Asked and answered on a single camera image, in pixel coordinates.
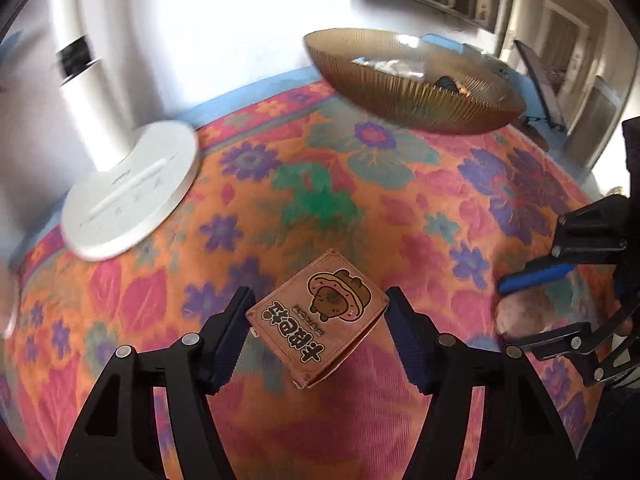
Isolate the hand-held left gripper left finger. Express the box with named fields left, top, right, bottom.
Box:
left=55, top=286, right=252, bottom=480

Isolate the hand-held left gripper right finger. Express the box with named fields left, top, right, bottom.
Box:
left=384, top=286, right=586, bottom=480

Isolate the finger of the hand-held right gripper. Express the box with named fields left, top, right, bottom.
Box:
left=499, top=194, right=632, bottom=295
left=515, top=305, right=640, bottom=387

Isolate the pinkish rounded object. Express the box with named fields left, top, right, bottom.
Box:
left=495, top=286, right=576, bottom=339

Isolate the brown cartoon print box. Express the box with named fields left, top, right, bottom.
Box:
left=245, top=248, right=391, bottom=391

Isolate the black monitor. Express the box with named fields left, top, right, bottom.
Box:
left=512, top=39, right=569, bottom=133

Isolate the white door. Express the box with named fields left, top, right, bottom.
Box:
left=537, top=0, right=598, bottom=93

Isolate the floral orange tablecloth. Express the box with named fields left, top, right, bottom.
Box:
left=0, top=79, right=640, bottom=480

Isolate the white lamp base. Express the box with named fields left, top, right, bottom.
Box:
left=47, top=0, right=201, bottom=262

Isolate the small dark object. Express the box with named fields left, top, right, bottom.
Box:
left=434, top=76, right=471, bottom=97

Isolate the amber ribbed glass bowl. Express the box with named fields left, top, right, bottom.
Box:
left=303, top=29, right=527, bottom=135

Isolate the white crumpled object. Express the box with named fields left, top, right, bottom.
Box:
left=352, top=57, right=426, bottom=81

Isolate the blue under cloth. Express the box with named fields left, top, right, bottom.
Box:
left=172, top=65, right=326, bottom=128

